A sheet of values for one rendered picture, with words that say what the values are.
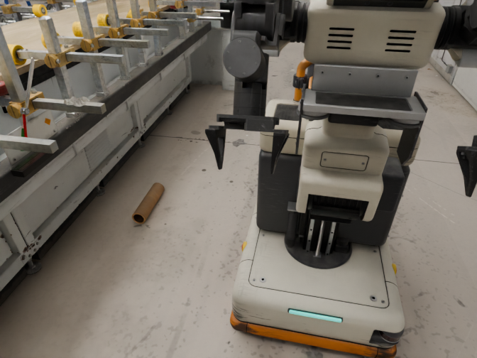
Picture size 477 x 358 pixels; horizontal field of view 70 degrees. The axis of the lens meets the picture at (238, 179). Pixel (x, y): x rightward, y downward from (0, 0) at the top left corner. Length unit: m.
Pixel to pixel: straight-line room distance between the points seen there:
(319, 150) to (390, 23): 0.33
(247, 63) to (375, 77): 0.40
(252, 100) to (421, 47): 0.42
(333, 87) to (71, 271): 1.52
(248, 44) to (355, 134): 0.51
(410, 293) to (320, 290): 0.60
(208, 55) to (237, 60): 3.39
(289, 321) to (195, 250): 0.70
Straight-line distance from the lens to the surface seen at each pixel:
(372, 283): 1.42
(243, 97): 0.59
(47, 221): 1.99
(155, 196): 2.12
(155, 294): 1.69
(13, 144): 1.22
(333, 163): 0.96
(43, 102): 1.43
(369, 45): 0.84
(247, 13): 0.61
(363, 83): 0.84
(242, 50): 0.53
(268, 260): 1.41
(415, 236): 2.13
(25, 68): 1.76
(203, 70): 3.98
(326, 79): 0.84
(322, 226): 1.35
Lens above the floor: 1.33
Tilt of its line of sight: 35 degrees down
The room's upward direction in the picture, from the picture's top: straight up
